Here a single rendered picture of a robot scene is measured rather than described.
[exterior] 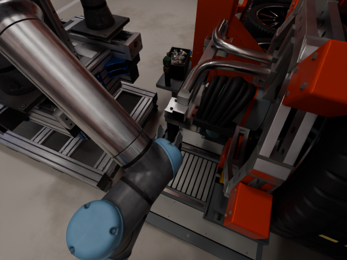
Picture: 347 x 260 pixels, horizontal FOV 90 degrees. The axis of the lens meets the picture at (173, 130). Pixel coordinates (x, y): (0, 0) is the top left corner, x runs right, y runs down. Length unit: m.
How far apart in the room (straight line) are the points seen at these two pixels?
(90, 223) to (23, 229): 1.32
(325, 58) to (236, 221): 0.31
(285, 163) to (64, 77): 0.39
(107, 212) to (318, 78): 0.32
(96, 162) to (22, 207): 0.61
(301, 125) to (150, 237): 1.10
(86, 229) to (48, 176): 1.36
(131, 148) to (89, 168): 0.96
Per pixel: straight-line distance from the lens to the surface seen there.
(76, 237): 0.30
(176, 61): 1.24
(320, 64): 0.28
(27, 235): 1.57
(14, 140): 1.64
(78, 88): 0.29
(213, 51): 0.57
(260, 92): 0.57
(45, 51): 0.31
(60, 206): 1.50
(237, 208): 0.42
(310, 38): 0.39
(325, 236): 0.45
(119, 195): 0.31
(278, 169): 0.37
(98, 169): 1.21
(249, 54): 0.53
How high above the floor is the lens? 1.27
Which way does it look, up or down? 57 degrees down
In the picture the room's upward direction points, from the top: straight up
